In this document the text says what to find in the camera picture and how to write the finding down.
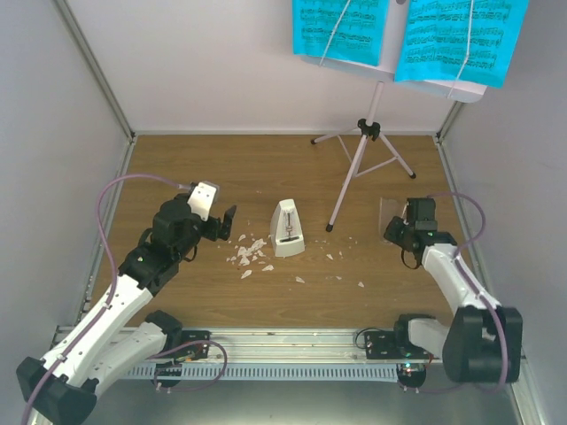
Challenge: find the white metronome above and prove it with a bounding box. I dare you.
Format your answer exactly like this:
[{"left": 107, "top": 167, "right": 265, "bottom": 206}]
[{"left": 270, "top": 199, "right": 305, "bottom": 258}]

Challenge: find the right cyan sheet music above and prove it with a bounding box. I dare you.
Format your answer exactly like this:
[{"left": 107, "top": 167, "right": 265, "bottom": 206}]
[{"left": 394, "top": 0, "right": 529, "bottom": 89}]

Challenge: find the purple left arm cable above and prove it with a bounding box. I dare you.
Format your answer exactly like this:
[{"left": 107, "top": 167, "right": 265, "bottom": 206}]
[{"left": 20, "top": 174, "right": 191, "bottom": 424}]

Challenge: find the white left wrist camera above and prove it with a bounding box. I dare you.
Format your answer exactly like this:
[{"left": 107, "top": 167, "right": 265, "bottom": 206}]
[{"left": 187, "top": 181, "right": 220, "bottom": 221}]

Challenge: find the white tripod music stand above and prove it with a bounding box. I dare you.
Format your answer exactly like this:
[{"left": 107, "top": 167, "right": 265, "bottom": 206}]
[{"left": 299, "top": 0, "right": 488, "bottom": 233}]

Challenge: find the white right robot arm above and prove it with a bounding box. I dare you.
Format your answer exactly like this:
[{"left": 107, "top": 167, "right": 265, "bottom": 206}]
[{"left": 384, "top": 196, "right": 523, "bottom": 386}]

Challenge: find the cyan sheet music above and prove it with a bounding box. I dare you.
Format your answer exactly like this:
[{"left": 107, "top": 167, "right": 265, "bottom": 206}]
[
  {"left": 394, "top": 0, "right": 529, "bottom": 89},
  {"left": 291, "top": 0, "right": 389, "bottom": 66}
]

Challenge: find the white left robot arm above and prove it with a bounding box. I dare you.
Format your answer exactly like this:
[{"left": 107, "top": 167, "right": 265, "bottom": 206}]
[{"left": 16, "top": 189, "right": 237, "bottom": 424}]

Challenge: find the white slotted cable duct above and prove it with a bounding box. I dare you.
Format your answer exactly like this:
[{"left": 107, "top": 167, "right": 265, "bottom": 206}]
[{"left": 119, "top": 363, "right": 399, "bottom": 382}]

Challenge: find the left cyan sheet music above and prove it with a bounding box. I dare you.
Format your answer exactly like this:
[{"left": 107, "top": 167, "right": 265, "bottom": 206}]
[{"left": 291, "top": 0, "right": 389, "bottom": 66}]

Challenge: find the white paper scrap pile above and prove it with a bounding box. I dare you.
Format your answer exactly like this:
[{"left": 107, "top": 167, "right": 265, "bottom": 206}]
[{"left": 224, "top": 219, "right": 274, "bottom": 280}]

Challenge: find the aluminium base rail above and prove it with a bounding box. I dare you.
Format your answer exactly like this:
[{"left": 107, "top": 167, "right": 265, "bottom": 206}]
[{"left": 55, "top": 326, "right": 448, "bottom": 365}]

